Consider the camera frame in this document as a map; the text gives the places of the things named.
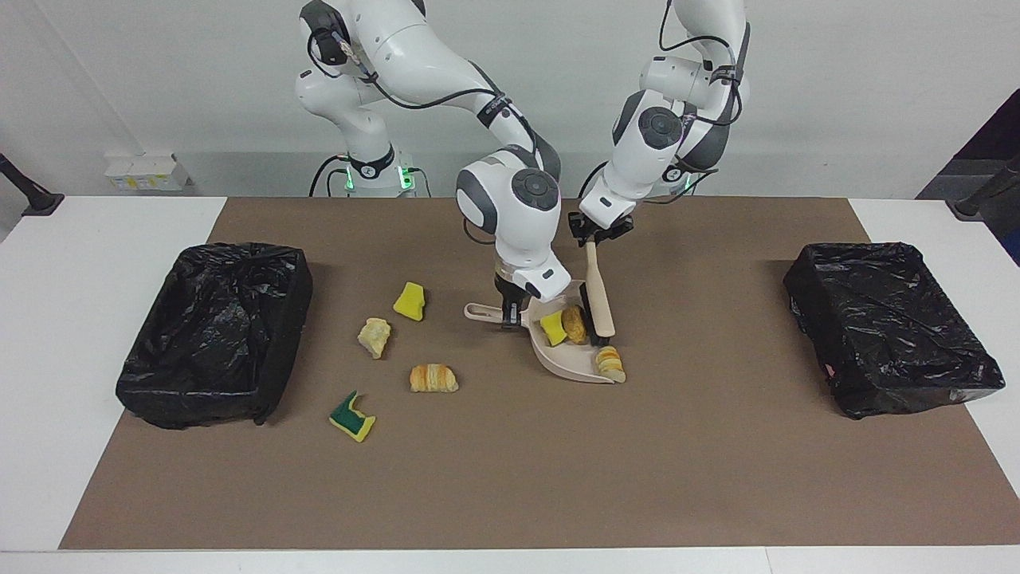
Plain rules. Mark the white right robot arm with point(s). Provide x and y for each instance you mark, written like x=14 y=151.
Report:
x=510 y=215

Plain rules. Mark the black bag lined bin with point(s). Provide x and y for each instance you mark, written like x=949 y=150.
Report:
x=207 y=335
x=892 y=327

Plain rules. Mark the beige plastic dustpan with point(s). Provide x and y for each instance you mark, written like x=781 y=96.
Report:
x=570 y=363

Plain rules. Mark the dark background panel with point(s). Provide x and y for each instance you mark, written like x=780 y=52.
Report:
x=1000 y=135

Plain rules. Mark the white wall socket box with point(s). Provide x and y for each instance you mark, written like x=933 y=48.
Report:
x=147 y=171

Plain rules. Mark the brown table mat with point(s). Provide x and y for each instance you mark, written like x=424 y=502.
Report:
x=478 y=510

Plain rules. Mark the pale flaky pastry piece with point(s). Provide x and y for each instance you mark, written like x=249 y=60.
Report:
x=374 y=337

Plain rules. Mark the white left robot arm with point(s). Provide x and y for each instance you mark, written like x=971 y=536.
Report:
x=645 y=159

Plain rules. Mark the brown bread roll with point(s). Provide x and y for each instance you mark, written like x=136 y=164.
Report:
x=574 y=325

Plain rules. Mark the green yellow sponge piece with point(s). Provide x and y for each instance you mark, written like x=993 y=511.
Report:
x=355 y=422

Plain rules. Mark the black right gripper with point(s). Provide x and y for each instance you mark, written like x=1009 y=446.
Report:
x=511 y=295

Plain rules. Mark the golden croissant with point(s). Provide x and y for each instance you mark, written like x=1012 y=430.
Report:
x=433 y=379
x=610 y=365

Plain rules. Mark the beige hand brush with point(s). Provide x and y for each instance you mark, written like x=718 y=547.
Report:
x=602 y=303

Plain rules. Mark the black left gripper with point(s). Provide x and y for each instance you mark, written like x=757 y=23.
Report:
x=598 y=229

